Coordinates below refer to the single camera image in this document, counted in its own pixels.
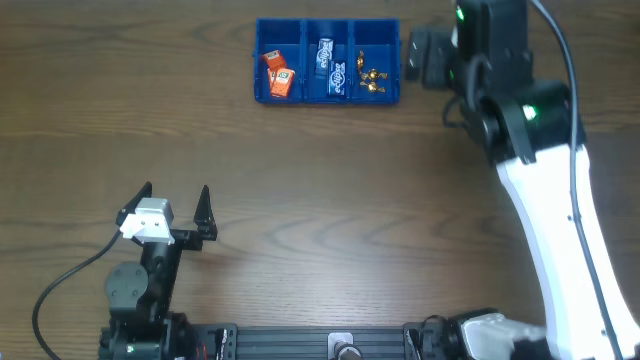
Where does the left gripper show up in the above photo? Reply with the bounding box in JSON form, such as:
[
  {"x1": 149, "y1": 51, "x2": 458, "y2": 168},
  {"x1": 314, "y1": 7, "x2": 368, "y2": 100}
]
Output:
[{"x1": 115, "y1": 181, "x2": 219, "y2": 252}]

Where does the blue candy pack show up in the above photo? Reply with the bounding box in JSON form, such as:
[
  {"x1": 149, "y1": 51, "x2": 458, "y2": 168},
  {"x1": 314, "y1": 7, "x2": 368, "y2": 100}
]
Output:
[
  {"x1": 326, "y1": 59, "x2": 349, "y2": 98},
  {"x1": 314, "y1": 37, "x2": 335, "y2": 77}
]

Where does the blue tray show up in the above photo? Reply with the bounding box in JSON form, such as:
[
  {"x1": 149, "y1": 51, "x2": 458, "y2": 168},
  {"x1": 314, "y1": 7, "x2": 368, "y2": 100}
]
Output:
[{"x1": 253, "y1": 17, "x2": 403, "y2": 105}]

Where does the mounting rail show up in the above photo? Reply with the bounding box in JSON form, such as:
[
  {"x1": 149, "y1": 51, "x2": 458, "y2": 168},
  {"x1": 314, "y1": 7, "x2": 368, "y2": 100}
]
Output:
[{"x1": 98, "y1": 323, "x2": 451, "y2": 360}]

